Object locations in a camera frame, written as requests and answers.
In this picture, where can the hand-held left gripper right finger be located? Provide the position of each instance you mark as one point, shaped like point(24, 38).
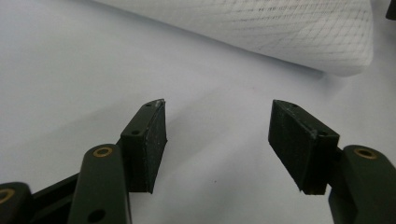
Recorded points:
point(300, 146)

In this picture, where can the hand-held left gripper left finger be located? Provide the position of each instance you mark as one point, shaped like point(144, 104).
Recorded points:
point(144, 146)

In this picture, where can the white mesh laundry bag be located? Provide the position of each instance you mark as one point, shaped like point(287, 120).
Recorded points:
point(280, 31)

